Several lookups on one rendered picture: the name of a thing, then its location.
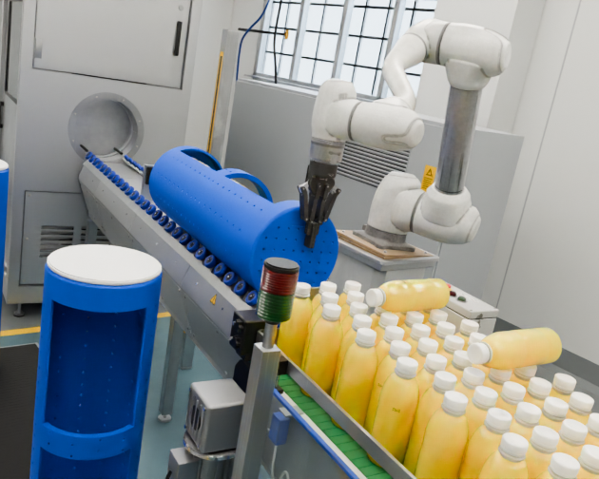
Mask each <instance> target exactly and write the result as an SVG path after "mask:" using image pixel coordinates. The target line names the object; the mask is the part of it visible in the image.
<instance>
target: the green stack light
mask: <svg viewBox="0 0 599 479"><path fill-rule="evenodd" d="M295 294H296V293H295ZM295 294H293V295H291V296H277V295H272V294H269V293H267V292H264V291H263V290H262V288H261V287H260V289H259V294H258V300H257V306H256V315H257V316H258V317H259V318H261V319H264V320H266V321H270V322H286V321H288V320H290V318H291V315H292V310H293V304H294V299H295Z"/></svg>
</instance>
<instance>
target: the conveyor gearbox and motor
mask: <svg viewBox="0 0 599 479"><path fill-rule="evenodd" d="M189 391H190V393H189V399H188V406H187V413H186V419H185V425H184V428H185V429H186V431H185V433H184V447H183V448H177V449H172V450H170V453H169V460H168V468H167V475H166V477H165V479H231V477H232V471H233V466H234V460H235V454H236V448H237V443H238V437H239V431H240V425H241V420H242V410H243V404H244V398H245V393H244V392H243V390H242V389H241V388H240V387H239V386H238V384H237V383H236V382H235V381H234V380H233V379H232V378H227V379H219V380H211V381H203V382H195V383H192V384H191V386H190V388H189Z"/></svg>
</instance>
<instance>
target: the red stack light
mask: <svg viewBox="0 0 599 479"><path fill-rule="evenodd" d="M299 273H300V271H297V272H296V273H294V274H283V273H278V272H274V271H271V270H269V269H267V268H266V267H265V266H264V265H263V266H262V272H261V283H260V287H261V288H262V290H263V291H264V292H267V293H269V294H272V295H277V296H291V295H293V294H295V293H296V289H297V284H298V278H299Z"/></svg>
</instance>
